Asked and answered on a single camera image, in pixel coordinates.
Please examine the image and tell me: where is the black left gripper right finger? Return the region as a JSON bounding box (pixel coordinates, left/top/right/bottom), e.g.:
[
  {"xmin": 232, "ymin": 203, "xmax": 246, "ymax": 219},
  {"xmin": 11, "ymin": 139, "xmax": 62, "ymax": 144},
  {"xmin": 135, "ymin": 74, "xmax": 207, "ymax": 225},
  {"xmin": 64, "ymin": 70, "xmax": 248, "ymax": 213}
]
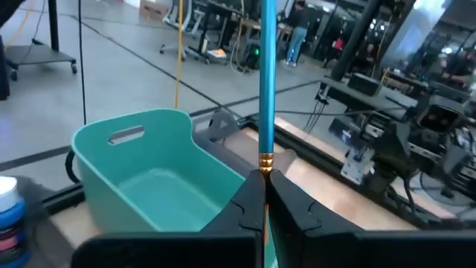
[{"xmin": 268, "ymin": 169, "xmax": 476, "ymax": 268}]

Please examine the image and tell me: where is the grey office chair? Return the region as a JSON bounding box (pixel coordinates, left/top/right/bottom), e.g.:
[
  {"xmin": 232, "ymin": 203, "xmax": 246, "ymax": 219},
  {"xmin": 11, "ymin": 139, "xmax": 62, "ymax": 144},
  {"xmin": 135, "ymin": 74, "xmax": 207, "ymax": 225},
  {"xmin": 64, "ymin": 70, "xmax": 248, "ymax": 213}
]
[{"xmin": 159, "ymin": 0, "xmax": 210, "ymax": 63}]

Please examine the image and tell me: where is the black table frame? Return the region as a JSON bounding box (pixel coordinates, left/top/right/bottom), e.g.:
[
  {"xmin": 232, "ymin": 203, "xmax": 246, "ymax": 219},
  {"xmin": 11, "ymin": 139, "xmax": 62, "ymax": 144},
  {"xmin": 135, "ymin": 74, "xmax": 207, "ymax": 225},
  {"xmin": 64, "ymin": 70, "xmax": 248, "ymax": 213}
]
[{"xmin": 40, "ymin": 80, "xmax": 476, "ymax": 232}]

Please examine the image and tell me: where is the person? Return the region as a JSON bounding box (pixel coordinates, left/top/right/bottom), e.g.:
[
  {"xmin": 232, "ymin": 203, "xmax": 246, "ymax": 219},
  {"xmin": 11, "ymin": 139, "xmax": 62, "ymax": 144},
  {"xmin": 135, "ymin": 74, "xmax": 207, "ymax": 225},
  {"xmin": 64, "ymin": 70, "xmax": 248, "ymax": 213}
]
[{"xmin": 284, "ymin": 0, "xmax": 318, "ymax": 68}]

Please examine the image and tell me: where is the teal plastic bin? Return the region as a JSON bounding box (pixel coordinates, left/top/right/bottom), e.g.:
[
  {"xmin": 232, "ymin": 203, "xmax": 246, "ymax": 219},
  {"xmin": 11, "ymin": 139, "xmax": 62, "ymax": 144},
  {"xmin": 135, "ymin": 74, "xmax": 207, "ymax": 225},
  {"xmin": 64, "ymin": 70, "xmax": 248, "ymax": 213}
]
[{"xmin": 71, "ymin": 107, "xmax": 279, "ymax": 268}]

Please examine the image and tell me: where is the black metal post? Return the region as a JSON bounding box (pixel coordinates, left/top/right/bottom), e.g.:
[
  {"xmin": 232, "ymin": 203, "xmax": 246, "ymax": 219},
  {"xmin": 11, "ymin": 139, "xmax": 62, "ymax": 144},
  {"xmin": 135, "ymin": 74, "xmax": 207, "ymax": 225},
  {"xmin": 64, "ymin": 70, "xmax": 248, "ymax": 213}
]
[{"xmin": 329, "ymin": 0, "xmax": 385, "ymax": 82}]

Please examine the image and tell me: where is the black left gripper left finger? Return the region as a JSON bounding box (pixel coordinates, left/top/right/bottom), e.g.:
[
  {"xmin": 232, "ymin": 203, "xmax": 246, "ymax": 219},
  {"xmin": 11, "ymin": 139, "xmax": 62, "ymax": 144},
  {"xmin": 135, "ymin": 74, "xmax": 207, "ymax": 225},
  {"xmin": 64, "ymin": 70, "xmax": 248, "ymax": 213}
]
[{"xmin": 71, "ymin": 169, "xmax": 268, "ymax": 268}]

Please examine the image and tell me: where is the blue paintbrush gold ferrule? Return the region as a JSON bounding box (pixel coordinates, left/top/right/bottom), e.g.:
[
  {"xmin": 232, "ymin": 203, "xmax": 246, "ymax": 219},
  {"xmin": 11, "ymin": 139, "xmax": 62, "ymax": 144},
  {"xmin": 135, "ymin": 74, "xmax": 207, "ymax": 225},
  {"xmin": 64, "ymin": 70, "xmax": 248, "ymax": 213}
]
[{"xmin": 258, "ymin": 0, "xmax": 279, "ymax": 178}]

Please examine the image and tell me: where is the cardboard box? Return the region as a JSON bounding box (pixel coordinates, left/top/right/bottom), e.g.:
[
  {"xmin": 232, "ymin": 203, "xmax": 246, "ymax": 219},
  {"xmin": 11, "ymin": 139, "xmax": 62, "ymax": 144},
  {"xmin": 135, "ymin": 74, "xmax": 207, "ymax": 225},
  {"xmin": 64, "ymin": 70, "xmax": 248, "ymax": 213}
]
[{"xmin": 139, "ymin": 0, "xmax": 170, "ymax": 22}]

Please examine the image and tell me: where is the blue paint bottle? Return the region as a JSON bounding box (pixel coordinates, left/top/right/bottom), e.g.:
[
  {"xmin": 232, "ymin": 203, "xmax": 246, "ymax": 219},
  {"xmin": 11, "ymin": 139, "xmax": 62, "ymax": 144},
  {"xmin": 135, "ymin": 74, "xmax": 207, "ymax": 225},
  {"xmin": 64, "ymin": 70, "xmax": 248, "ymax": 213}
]
[{"xmin": 0, "ymin": 176, "xmax": 28, "ymax": 268}]

